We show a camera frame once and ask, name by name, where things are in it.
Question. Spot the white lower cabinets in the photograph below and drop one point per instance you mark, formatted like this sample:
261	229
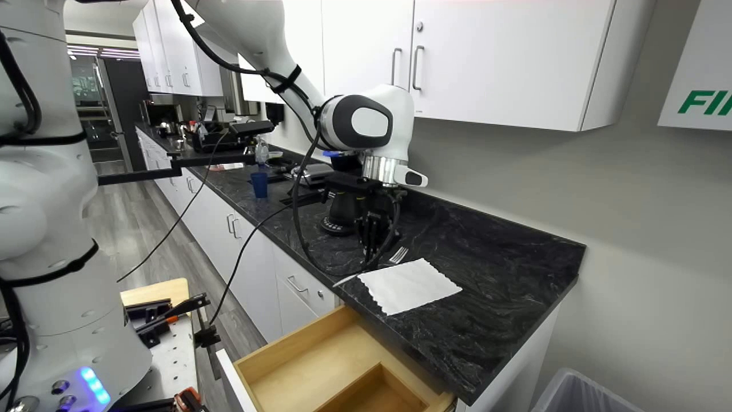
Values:
260	276

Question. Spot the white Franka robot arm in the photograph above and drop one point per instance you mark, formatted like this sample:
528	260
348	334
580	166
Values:
47	198

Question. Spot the light wooden board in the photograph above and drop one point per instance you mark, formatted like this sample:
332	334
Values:
157	288

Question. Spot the white paper napkin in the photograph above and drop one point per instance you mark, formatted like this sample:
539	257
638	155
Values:
415	288

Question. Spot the black electric kettle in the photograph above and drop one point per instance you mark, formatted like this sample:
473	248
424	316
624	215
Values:
339	212

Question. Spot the grey stereo camera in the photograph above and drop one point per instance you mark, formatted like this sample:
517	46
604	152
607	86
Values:
320	175

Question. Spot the black boom pole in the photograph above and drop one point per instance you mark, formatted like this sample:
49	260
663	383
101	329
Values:
145	175

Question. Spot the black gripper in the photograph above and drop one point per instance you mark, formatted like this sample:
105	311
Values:
385	201

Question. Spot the white box green lettering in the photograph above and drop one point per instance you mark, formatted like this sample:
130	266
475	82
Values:
700	70

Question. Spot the small blue bottle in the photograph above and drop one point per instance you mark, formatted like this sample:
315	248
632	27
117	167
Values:
260	184

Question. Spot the white upper wall cabinet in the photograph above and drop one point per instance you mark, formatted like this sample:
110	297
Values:
505	52

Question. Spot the red black clamp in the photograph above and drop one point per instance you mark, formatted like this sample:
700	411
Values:
188	402

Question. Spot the black silver coffee maker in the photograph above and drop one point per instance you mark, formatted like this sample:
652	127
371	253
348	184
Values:
348	162

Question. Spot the perforated metal cart top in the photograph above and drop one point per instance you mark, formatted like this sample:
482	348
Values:
173	357

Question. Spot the black hand tools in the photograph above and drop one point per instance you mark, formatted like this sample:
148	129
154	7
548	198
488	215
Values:
157	315

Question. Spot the distant white wall cabinets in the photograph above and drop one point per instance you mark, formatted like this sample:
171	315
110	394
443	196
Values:
184	59

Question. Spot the trash bin white liner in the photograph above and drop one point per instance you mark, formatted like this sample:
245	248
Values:
580	392

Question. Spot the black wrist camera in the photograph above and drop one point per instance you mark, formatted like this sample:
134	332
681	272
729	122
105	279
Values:
350	181

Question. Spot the open wooden drawer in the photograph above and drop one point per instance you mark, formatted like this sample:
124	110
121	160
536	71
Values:
298	367

